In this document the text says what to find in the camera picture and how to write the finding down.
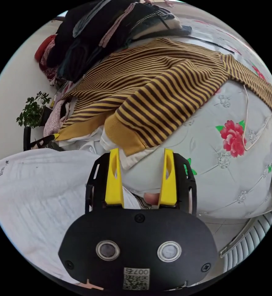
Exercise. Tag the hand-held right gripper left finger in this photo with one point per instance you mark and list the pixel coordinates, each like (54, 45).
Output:
(114, 182)

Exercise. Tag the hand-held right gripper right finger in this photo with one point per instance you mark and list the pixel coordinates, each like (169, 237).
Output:
(168, 182)

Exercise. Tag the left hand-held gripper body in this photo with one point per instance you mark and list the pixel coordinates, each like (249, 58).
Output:
(45, 140)

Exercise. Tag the yellow brown striped long sleeve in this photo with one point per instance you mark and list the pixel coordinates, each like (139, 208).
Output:
(163, 78)

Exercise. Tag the person's right hand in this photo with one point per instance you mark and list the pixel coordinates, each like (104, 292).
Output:
(151, 198)

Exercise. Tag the green potted plant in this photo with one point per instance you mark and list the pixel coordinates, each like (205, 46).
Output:
(33, 111)

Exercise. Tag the white garment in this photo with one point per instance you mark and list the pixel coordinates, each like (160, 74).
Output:
(117, 150)

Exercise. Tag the bed with white floral sheet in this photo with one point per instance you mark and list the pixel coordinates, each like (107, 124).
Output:
(219, 185)

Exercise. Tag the person's body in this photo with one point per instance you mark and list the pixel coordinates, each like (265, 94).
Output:
(38, 196)

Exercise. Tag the pile of clothes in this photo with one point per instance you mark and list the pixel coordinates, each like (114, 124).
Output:
(85, 39)

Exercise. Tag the white ribbed radiator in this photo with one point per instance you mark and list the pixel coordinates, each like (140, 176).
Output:
(254, 238)

